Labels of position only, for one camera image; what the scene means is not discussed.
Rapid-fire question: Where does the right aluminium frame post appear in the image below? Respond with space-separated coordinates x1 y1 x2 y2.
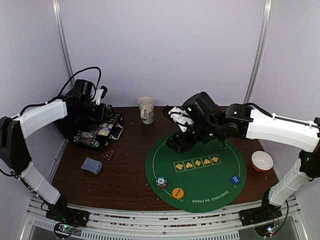
243 0 274 104

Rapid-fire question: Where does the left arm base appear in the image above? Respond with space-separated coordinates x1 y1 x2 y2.
45 204 90 227

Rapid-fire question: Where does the aluminium front rail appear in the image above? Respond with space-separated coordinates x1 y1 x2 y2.
18 197 311 240

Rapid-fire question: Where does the blue small blind button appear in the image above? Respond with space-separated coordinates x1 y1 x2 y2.
230 175 241 185

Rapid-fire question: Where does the round green poker mat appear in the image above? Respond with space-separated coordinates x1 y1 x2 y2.
145 134 247 213

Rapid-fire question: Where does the red black triangle button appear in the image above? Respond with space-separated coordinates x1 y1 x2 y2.
101 150 114 162

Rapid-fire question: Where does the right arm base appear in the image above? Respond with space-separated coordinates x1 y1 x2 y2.
239 201 283 226

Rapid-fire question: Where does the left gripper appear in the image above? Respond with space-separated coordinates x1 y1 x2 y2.
75 100 116 121

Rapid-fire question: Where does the aluminium frame post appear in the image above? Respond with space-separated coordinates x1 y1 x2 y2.
243 0 274 104
52 0 73 78

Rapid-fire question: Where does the poker chip stack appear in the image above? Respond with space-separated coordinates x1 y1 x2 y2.
155 176 168 189

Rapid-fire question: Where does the beige ceramic mug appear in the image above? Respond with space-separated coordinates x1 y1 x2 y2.
137 96 155 125

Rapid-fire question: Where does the white orange bowl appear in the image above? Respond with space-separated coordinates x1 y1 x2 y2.
251 150 274 173

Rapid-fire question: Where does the orange big blind button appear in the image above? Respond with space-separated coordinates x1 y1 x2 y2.
171 187 185 200

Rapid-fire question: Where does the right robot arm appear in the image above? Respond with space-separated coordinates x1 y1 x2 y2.
163 91 320 221

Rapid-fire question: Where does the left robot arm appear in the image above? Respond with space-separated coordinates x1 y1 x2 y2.
0 79 114 222

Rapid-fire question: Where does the black poker chip case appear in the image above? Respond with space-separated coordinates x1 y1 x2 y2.
53 109 125 153

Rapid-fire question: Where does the left aluminium frame post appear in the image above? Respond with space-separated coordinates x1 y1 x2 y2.
52 0 73 78

